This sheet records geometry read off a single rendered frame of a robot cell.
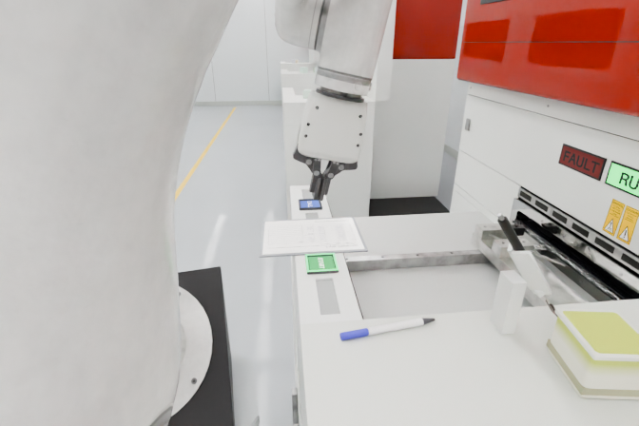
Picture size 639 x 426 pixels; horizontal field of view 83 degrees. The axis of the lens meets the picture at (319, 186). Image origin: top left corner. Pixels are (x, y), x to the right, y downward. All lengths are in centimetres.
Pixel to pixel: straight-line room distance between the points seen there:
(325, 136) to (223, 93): 815
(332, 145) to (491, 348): 35
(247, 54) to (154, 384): 842
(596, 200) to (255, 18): 802
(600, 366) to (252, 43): 832
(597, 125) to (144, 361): 89
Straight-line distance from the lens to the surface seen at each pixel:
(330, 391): 48
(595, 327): 55
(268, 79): 856
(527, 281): 57
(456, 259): 98
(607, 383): 55
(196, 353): 58
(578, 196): 97
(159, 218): 16
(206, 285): 60
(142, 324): 18
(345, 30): 53
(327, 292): 62
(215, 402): 60
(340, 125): 55
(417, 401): 48
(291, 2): 49
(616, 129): 91
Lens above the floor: 134
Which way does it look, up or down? 22 degrees down
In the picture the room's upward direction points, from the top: straight up
